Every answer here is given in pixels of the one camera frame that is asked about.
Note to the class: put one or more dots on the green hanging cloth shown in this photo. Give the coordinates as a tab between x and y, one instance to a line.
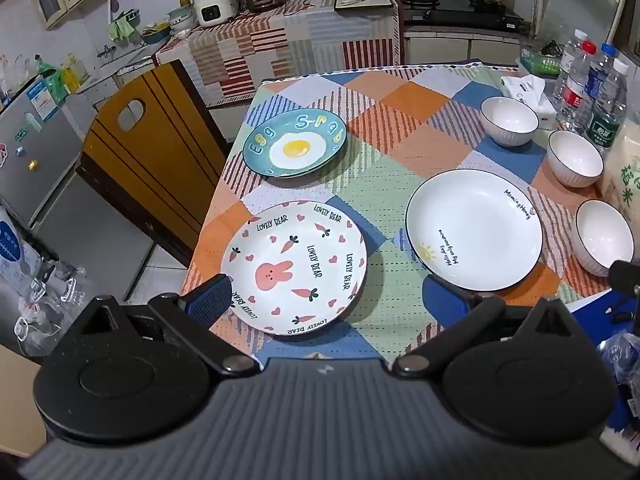
122	25

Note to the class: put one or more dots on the wooden chair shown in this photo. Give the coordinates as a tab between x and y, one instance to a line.
150	160

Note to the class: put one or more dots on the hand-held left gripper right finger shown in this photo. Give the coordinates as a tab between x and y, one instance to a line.
465	321

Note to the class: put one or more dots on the teal fried egg plate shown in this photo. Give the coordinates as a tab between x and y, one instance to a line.
295	146

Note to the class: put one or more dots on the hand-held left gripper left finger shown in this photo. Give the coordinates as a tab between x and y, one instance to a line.
211	301

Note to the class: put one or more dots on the white sun print plate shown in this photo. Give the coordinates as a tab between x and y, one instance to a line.
472	230

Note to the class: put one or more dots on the crumpled clear plastic bag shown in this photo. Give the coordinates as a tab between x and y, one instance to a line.
622	360

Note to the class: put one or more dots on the red label water bottle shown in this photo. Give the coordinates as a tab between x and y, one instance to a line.
575	95

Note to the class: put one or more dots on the clear plastic bags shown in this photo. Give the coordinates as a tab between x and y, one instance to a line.
35	290

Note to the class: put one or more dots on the green label water bottle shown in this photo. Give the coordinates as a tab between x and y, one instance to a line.
606	120

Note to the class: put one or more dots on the grey refrigerator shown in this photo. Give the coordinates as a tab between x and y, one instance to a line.
40	160

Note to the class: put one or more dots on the black gas stove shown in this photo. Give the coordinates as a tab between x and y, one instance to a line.
460	10

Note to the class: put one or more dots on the white tissue pack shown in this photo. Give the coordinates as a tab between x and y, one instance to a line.
527	94

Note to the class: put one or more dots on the blue bowl on counter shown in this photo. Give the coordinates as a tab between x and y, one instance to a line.
156	35

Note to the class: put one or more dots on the clear white cap water bottle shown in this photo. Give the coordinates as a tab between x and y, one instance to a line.
570	55

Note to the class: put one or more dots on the white rice cooker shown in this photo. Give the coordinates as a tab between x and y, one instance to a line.
215	7

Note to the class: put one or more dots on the green plastic basket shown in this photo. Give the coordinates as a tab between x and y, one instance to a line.
540	64

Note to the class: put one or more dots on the patchwork tablecloth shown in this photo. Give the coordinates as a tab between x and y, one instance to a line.
400	125

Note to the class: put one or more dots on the green dish soap bottle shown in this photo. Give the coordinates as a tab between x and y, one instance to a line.
47	77

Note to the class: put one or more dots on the white cutting board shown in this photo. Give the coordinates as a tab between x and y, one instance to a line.
359	0

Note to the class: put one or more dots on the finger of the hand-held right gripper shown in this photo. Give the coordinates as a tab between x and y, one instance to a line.
625	280

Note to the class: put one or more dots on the blue cap water bottle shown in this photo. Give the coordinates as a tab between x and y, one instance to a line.
602	67

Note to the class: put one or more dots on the white ribbed bowl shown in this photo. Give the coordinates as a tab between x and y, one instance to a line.
509	119
575	159
602	235

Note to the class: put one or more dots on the striped counter cloth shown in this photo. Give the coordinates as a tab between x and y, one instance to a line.
280	45

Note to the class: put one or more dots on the clear bag of rice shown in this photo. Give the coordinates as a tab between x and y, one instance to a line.
625	175

